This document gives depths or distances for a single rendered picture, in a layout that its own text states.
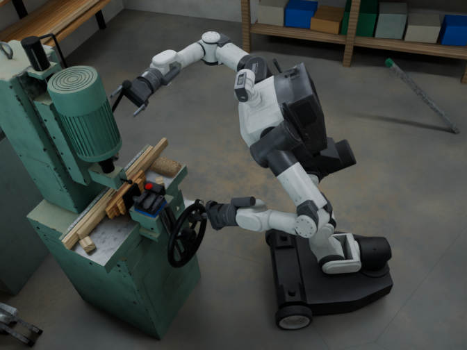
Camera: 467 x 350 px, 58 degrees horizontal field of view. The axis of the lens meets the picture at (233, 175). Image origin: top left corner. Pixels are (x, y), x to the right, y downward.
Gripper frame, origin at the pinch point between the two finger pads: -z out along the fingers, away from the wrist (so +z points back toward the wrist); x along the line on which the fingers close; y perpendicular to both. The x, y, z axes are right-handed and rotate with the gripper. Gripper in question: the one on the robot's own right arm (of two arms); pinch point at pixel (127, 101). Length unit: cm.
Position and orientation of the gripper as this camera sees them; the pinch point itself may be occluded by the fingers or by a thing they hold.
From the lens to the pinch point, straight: 165.0
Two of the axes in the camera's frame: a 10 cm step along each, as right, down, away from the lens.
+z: 4.6, -6.6, 5.9
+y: -4.7, 3.8, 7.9
